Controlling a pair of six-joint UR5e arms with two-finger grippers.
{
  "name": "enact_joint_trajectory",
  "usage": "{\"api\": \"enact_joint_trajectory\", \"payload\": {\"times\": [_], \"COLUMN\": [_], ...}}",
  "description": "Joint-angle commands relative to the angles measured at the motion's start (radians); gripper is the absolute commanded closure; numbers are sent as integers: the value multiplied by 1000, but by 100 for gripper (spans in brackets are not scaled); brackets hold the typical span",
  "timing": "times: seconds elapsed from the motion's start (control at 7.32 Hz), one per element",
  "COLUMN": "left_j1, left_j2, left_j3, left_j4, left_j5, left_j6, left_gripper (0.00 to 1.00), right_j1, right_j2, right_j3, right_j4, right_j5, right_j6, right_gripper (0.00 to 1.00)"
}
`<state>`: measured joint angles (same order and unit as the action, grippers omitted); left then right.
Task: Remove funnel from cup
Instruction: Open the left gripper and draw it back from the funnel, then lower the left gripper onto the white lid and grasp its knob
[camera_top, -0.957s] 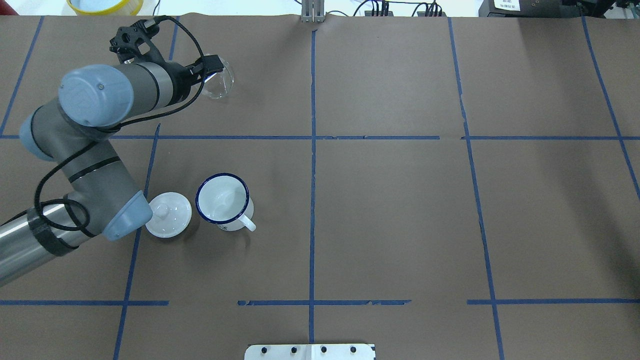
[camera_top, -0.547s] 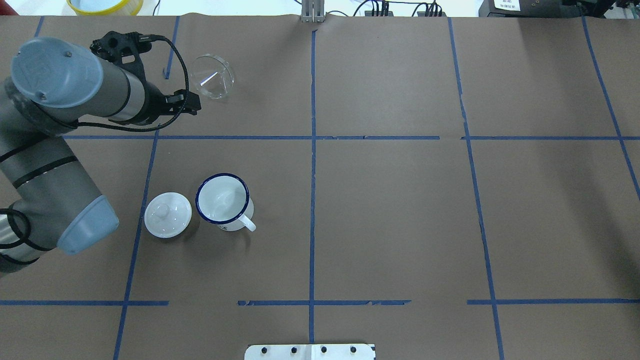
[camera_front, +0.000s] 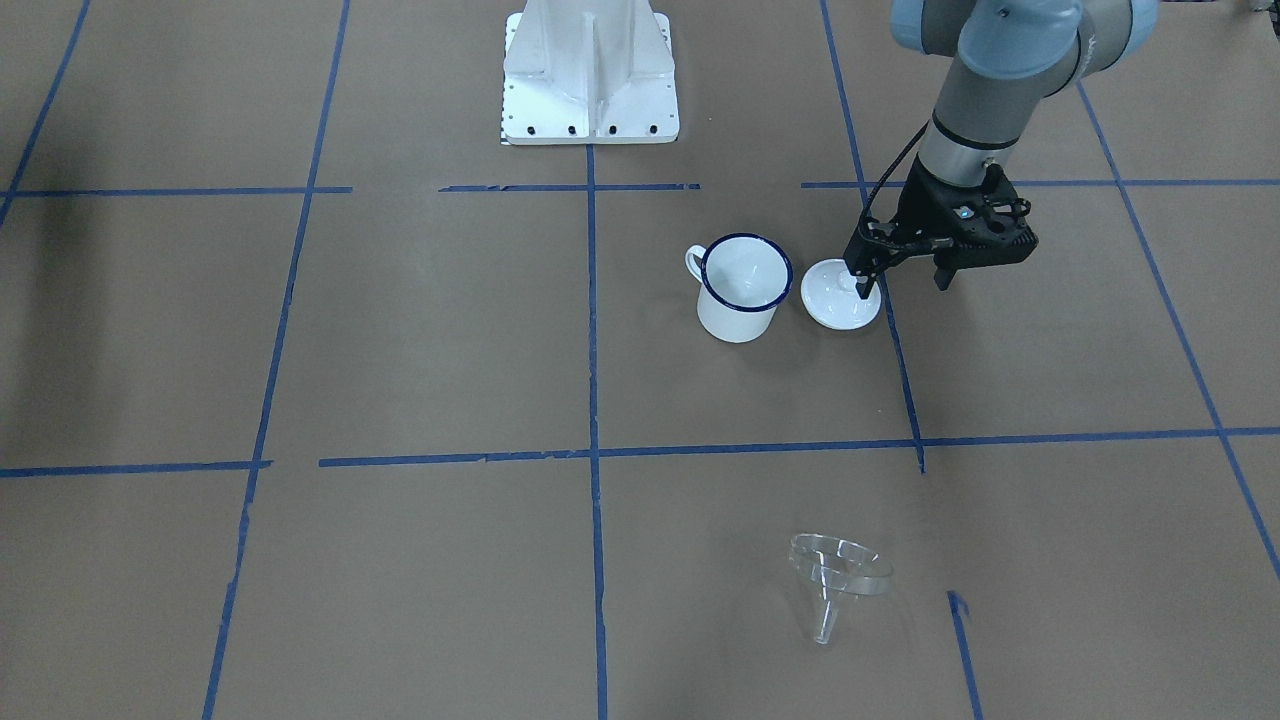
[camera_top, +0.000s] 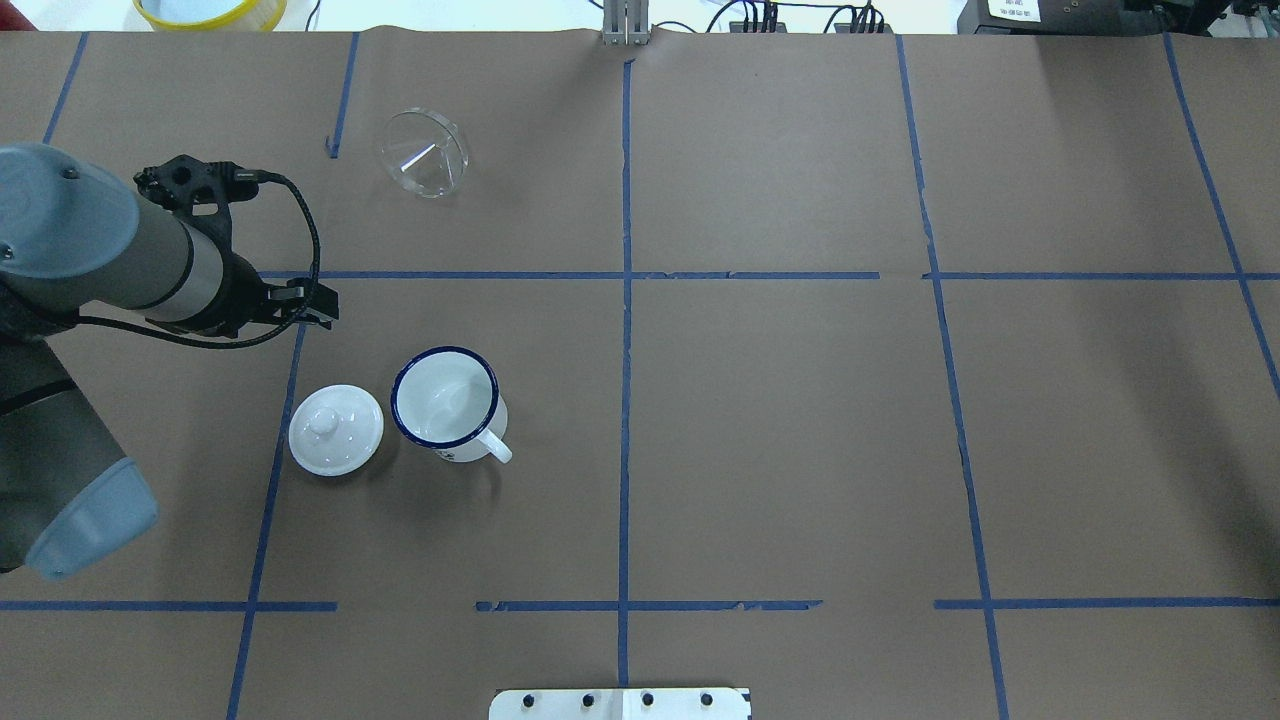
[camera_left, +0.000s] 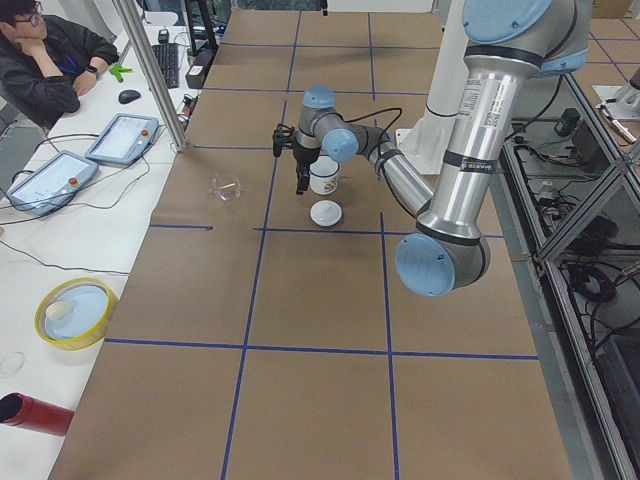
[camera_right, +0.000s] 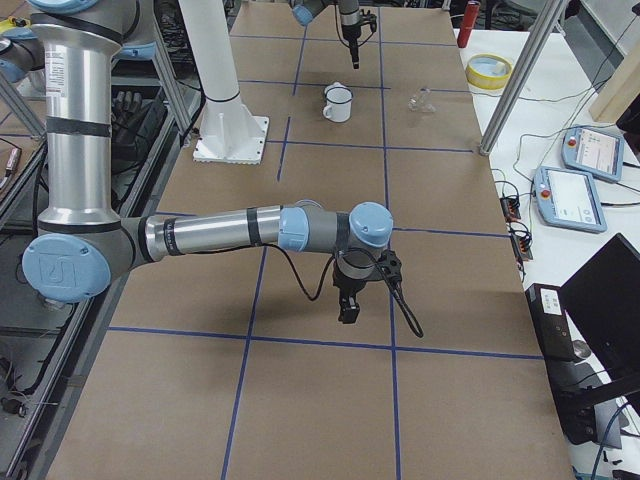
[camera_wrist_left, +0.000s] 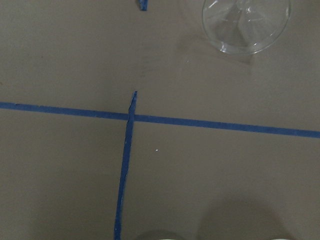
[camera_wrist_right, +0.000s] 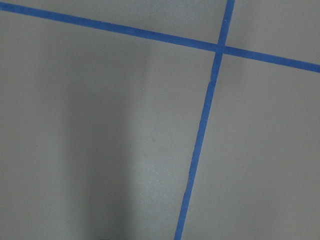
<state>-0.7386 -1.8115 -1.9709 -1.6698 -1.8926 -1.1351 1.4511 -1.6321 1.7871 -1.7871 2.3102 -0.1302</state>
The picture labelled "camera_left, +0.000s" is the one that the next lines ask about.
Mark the seated person in black jacket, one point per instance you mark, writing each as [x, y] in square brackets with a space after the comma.
[47, 62]

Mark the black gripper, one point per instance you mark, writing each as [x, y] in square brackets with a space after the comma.
[302, 156]

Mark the black computer mouse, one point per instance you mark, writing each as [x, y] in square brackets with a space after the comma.
[128, 96]

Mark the blue teach pendant tablet near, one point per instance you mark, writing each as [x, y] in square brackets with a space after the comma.
[53, 185]

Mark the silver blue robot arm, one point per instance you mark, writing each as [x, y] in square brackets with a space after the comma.
[506, 43]

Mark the black keyboard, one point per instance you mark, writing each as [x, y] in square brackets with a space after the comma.
[167, 57]

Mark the clear petri dish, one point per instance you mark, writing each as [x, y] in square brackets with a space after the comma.
[11, 363]

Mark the blue teach pendant tablet far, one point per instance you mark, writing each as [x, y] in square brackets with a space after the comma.
[124, 139]

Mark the yellow tape roll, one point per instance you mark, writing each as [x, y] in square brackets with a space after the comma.
[76, 314]

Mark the white enamel lid with knob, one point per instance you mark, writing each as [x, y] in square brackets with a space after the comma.
[326, 213]

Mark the black power adapter box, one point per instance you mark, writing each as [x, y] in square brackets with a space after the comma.
[199, 69]

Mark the blue teach pendant tablet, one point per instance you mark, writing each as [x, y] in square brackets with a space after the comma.
[53, 185]
[124, 139]

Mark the white enamel mug blue rim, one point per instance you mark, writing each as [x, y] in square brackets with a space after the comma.
[324, 175]

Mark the red cylinder tube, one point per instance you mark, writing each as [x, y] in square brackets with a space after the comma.
[23, 411]

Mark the green plastic tool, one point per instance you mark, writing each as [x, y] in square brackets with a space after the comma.
[118, 71]

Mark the clear glass funnel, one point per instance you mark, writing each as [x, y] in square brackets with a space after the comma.
[225, 186]

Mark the grey aluminium frame post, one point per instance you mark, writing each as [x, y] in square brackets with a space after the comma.
[127, 10]

